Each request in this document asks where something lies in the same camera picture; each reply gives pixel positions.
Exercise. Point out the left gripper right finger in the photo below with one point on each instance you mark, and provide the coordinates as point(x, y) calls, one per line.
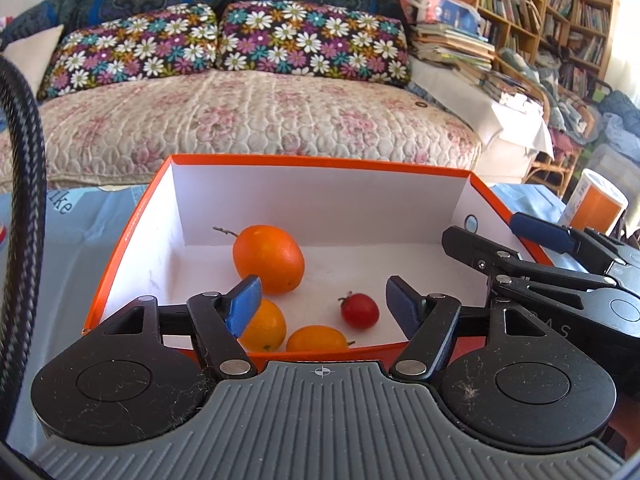
point(428, 323)

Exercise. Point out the orange plastic canister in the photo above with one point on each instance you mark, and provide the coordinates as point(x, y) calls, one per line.
point(595, 203)

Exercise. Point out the blue tablecloth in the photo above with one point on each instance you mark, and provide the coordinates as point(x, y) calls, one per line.
point(83, 227)

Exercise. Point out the orange cardboard box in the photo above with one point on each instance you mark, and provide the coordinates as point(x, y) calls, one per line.
point(357, 224)

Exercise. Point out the orange with stem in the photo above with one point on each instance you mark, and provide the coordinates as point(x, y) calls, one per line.
point(269, 253)

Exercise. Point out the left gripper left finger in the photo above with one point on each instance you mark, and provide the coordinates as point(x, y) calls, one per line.
point(218, 321)

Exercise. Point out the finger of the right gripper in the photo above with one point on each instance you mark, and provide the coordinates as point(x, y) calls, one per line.
point(596, 252)
point(491, 259)

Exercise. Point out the red tomato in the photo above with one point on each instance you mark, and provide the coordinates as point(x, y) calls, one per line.
point(359, 310)

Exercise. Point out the stack of books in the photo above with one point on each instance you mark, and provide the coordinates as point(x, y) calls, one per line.
point(445, 45)

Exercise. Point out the cream pillow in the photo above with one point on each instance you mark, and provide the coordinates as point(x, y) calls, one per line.
point(32, 55)

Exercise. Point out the right floral cushion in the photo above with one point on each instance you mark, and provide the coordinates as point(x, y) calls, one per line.
point(316, 40)

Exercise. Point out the left floral cushion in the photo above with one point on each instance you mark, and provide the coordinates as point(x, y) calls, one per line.
point(179, 40)

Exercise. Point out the floral cushion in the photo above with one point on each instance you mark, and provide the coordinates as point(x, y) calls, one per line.
point(316, 40)
point(179, 40)

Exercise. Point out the rattan chair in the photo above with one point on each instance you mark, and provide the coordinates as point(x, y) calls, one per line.
point(569, 121)

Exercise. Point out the wooden bookshelf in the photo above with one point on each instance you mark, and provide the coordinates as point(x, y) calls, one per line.
point(575, 35)

